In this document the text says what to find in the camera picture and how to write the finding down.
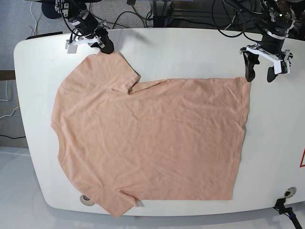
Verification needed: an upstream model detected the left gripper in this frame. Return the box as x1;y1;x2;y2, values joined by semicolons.
240;43;293;83

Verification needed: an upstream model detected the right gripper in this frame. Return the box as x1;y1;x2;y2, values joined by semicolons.
66;20;114;54

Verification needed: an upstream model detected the peach pink T-shirt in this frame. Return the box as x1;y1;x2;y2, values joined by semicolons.
51;53;250;217

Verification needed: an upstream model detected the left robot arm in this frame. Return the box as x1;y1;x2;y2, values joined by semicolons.
240;0;296;83

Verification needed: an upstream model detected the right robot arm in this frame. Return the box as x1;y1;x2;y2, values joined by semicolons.
54;0;114;54

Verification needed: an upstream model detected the dark round stand base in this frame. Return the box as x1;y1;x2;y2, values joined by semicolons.
41;0;61;19

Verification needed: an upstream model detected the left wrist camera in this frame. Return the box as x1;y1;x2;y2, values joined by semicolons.
281;60;291;74

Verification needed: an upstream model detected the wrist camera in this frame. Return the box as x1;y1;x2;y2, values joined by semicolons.
281;60;291;74
65;44;78;54

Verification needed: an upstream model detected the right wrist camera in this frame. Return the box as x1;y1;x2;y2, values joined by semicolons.
65;44;78;54

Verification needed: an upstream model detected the black aluminium frame post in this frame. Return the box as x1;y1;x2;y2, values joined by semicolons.
149;0;173;28

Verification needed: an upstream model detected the white floor cable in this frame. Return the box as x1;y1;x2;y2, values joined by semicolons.
29;0;39;37

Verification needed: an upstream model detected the right table cable grommet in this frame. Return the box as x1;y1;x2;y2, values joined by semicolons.
284;187;296;198

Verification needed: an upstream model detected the table cable grommet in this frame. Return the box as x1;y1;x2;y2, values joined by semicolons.
80;195;95;207
284;187;296;198

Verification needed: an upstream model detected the black clamp with cable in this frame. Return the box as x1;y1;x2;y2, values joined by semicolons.
273;198;302;229

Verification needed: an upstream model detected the left table cable grommet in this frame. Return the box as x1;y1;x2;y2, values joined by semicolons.
80;195;95;207

